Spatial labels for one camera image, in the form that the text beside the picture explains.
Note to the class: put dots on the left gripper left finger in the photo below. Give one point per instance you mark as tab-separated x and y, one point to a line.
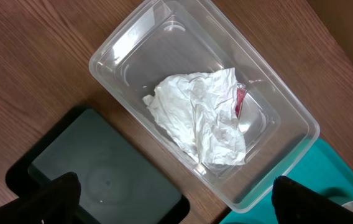
57	202

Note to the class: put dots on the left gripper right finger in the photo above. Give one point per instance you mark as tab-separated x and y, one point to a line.
296	204

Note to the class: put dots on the red sauce packet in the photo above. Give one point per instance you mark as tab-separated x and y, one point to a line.
241	92

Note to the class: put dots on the white napkin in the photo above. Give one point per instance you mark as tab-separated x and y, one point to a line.
197	111

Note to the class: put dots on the teal serving tray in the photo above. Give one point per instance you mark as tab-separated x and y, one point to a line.
321	170

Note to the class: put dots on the black tray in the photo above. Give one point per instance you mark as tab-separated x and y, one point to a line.
118	184

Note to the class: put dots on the clear plastic bin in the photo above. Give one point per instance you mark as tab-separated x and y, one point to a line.
164	38

